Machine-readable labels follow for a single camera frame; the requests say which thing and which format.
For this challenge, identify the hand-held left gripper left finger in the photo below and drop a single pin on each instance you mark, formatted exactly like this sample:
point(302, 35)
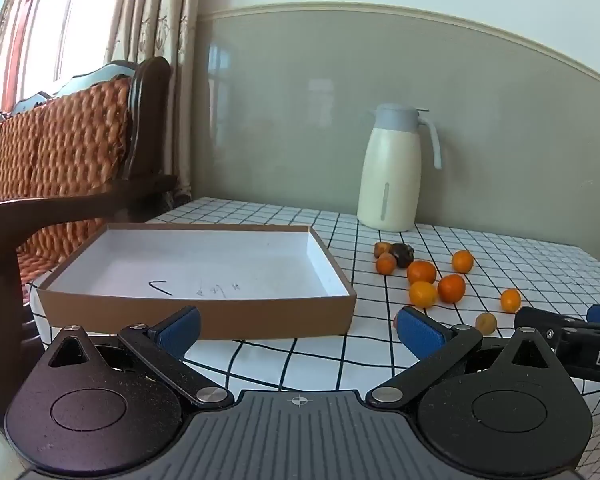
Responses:
point(180, 327)

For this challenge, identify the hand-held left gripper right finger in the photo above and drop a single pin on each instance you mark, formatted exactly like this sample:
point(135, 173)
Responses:
point(420, 330)

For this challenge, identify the mandarin orange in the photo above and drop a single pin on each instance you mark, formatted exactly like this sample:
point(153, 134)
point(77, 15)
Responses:
point(421, 272)
point(451, 288)
point(423, 294)
point(462, 261)

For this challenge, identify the pale yellow small fruit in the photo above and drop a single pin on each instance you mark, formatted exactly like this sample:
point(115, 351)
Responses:
point(486, 323)

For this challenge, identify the shallow brown cardboard box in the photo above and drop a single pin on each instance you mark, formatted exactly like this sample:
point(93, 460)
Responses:
point(205, 265)

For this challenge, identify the small oval kumquat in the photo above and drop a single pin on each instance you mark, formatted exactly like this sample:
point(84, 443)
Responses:
point(510, 300)

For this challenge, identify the dark brown round fruit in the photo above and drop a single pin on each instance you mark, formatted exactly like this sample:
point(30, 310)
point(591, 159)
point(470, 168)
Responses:
point(404, 254)

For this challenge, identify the cream thermos jug grey lid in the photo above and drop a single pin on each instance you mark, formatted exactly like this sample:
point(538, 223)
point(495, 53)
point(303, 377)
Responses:
point(387, 185)

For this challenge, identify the white black checkered tablecloth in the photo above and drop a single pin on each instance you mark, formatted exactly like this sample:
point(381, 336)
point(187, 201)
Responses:
point(280, 215)

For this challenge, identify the wooden sofa woven orange cushions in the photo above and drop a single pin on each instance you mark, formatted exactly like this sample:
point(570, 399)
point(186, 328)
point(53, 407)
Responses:
point(80, 135)

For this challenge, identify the beige embroidered curtain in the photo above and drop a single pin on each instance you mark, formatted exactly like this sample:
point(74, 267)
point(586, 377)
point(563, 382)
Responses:
point(175, 35)

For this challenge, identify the red framed window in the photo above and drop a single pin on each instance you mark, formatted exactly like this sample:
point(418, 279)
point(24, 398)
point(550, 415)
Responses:
point(55, 20)

